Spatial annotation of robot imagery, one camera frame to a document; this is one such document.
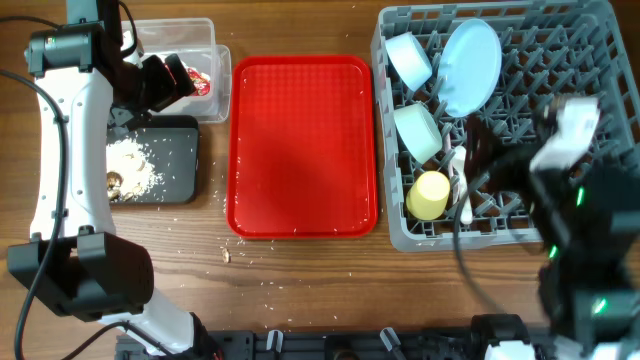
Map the green bowl with rice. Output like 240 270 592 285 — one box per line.
393 104 443 164

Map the brown food scrap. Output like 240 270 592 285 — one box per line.
222 249 231 263

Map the red serving tray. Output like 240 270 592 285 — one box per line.
226 55 378 239

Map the grey dishwasher rack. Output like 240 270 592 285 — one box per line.
370 1 639 252

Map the light blue bowl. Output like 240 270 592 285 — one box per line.
385 32 433 92

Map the black plastic tray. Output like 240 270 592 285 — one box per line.
107 115 200 205

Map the yellow plastic cup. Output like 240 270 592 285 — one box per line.
406 171 450 221

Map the clear plastic waste bin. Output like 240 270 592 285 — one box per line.
122 18 232 123

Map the red snack wrapper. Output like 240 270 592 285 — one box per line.
187 67 211 96

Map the brown food scraps pile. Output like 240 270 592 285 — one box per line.
106 171 147 202

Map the white plastic spoon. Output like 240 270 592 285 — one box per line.
451 146 473 225

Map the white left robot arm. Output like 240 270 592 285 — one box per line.
1 59 215 359

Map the white plastic fork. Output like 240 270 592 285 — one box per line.
448 148 459 204

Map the pile of white rice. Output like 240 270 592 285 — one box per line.
106 138 164 201

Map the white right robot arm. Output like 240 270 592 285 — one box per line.
461 96 639 359

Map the light blue plate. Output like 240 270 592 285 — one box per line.
438 18 502 118

